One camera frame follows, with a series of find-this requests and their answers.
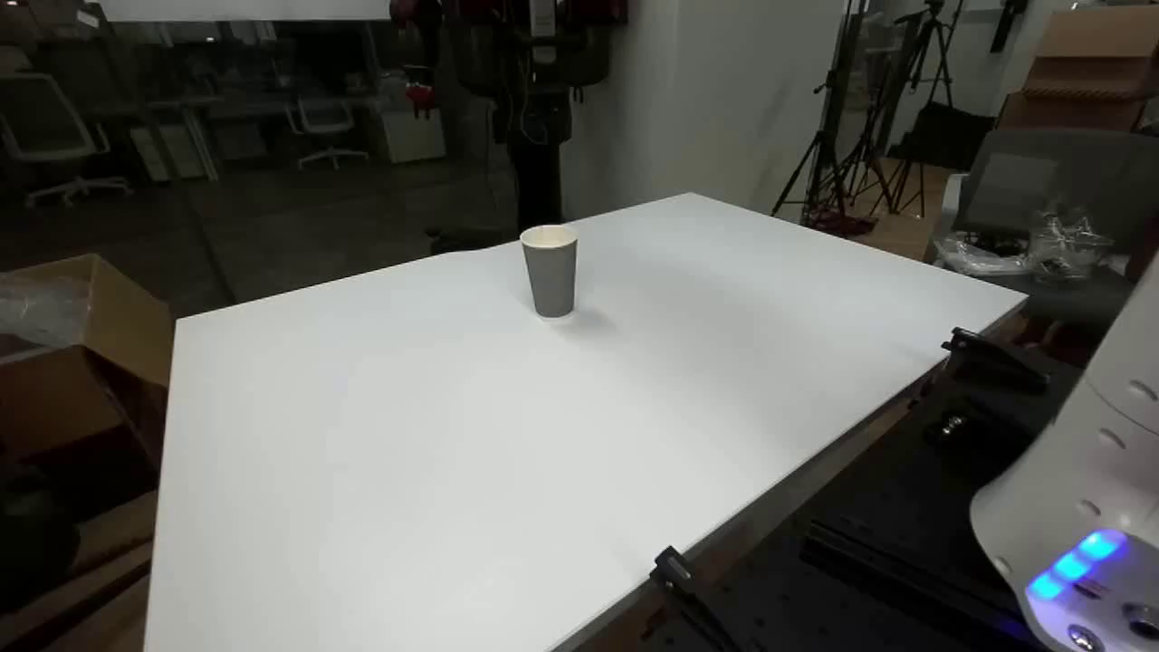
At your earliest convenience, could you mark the grey paper cup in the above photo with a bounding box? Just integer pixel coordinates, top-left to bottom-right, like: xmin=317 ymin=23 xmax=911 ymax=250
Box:
xmin=517 ymin=220 xmax=582 ymax=324

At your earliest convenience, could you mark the red and black Baxter robot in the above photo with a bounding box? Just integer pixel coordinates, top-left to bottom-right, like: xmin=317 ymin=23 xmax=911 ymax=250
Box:
xmin=395 ymin=0 xmax=632 ymax=241

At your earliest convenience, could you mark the white drawer cabinet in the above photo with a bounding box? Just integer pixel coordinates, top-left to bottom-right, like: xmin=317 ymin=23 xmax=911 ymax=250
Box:
xmin=367 ymin=103 xmax=453 ymax=171

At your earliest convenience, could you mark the short black table clamp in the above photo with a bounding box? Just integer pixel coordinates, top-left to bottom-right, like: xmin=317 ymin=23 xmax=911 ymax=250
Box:
xmin=650 ymin=544 xmax=738 ymax=652

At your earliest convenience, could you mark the black tripod stand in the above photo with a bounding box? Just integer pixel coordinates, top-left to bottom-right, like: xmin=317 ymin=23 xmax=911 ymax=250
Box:
xmin=767 ymin=0 xmax=900 ymax=236
xmin=843 ymin=0 xmax=959 ymax=219

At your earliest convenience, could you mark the white office chair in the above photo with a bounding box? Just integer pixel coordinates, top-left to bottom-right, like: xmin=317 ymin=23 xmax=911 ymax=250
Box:
xmin=285 ymin=96 xmax=377 ymax=173
xmin=0 ymin=68 xmax=134 ymax=211

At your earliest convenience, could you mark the small black block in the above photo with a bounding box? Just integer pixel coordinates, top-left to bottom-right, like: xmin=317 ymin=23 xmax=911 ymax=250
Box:
xmin=925 ymin=403 xmax=1028 ymax=470

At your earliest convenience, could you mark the black equipment bag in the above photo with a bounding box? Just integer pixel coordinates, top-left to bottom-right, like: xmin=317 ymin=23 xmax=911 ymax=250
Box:
xmin=883 ymin=103 xmax=1001 ymax=173

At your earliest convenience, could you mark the long black table clamp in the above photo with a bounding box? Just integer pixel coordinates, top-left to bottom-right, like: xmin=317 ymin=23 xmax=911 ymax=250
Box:
xmin=940 ymin=325 xmax=1051 ymax=398

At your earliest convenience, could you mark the crumpled clear plastic bag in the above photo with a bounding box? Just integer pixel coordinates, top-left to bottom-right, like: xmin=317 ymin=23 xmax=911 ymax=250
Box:
xmin=936 ymin=211 xmax=1124 ymax=289

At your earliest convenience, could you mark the dark office chair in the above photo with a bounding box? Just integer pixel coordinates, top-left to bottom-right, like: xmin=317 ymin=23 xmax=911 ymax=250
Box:
xmin=957 ymin=124 xmax=1159 ymax=318

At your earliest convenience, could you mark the large open cardboard box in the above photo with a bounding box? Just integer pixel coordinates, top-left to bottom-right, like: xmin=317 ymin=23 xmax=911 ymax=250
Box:
xmin=0 ymin=250 xmax=177 ymax=465

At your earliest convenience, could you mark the wooden plank stack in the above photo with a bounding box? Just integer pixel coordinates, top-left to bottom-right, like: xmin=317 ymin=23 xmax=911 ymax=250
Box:
xmin=0 ymin=486 xmax=161 ymax=652

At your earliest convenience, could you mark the clear plastic wrap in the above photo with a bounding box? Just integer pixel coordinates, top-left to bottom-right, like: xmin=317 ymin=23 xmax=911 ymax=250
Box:
xmin=0 ymin=284 xmax=97 ymax=357

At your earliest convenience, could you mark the brown cardboard box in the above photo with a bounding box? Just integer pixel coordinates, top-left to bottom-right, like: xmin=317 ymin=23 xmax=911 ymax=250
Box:
xmin=1019 ymin=55 xmax=1159 ymax=106
xmin=1037 ymin=4 xmax=1159 ymax=67
xmin=996 ymin=90 xmax=1159 ymax=137

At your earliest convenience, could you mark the black round object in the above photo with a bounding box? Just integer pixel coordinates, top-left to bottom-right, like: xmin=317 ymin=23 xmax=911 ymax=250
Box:
xmin=0 ymin=465 xmax=84 ymax=613

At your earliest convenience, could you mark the black aluminium rail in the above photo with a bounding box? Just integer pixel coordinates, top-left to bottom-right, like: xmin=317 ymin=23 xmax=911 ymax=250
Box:
xmin=796 ymin=515 xmax=1025 ymax=638

